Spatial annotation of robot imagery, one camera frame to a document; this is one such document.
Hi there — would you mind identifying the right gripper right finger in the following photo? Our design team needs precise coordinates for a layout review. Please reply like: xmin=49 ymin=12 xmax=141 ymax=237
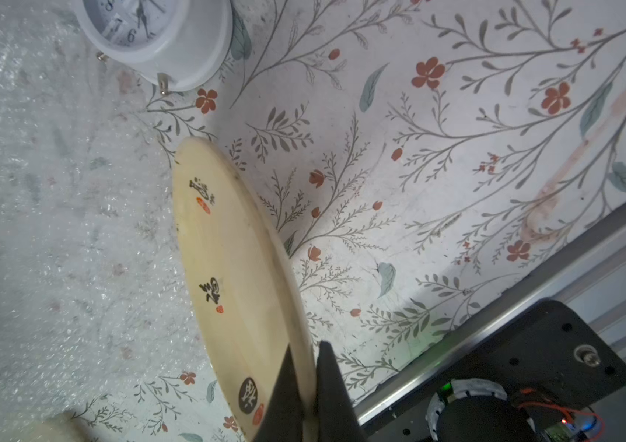
xmin=317 ymin=341 xmax=366 ymax=442

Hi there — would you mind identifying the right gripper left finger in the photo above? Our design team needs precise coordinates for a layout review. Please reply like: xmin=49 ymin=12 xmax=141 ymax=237
xmin=254 ymin=349 xmax=304 ymax=442

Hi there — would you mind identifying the cream dinner plate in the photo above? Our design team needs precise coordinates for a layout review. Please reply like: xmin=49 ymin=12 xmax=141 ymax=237
xmin=173 ymin=137 xmax=318 ymax=441

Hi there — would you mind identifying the bubble wrap sheet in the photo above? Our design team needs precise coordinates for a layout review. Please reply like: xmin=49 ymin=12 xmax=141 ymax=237
xmin=0 ymin=1 xmax=216 ymax=441

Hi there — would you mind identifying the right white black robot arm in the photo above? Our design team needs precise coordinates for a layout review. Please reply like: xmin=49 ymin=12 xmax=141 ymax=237
xmin=255 ymin=341 xmax=536 ymax=441

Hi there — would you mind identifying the small white round clock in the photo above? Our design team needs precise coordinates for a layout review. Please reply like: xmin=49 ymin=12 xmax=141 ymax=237
xmin=71 ymin=0 xmax=234 ymax=95

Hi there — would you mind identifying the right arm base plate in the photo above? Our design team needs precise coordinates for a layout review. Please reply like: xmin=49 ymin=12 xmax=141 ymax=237
xmin=363 ymin=301 xmax=626 ymax=441

